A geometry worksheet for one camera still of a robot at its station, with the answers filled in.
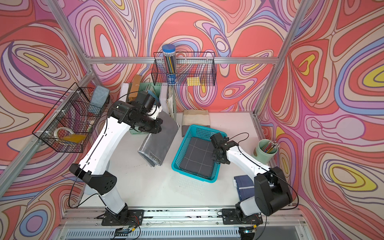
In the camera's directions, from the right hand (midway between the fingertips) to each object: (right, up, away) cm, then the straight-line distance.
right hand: (220, 161), depth 87 cm
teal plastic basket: (-14, +17, +14) cm, 27 cm away
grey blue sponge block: (-68, +38, -5) cm, 78 cm away
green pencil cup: (+25, +7, -3) cm, 26 cm away
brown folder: (-52, +46, +3) cm, 69 cm away
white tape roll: (-78, +18, -21) cm, 83 cm away
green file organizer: (-48, +48, +14) cm, 69 cm away
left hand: (-31, +20, -15) cm, 40 cm away
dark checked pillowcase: (-13, +2, +5) cm, 14 cm away
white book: (-58, +42, +2) cm, 71 cm away
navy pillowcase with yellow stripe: (+14, -13, -4) cm, 19 cm away
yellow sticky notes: (-16, +49, +4) cm, 52 cm away
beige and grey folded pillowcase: (-10, +28, +32) cm, 44 cm away
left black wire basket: (-82, +21, -9) cm, 85 cm away
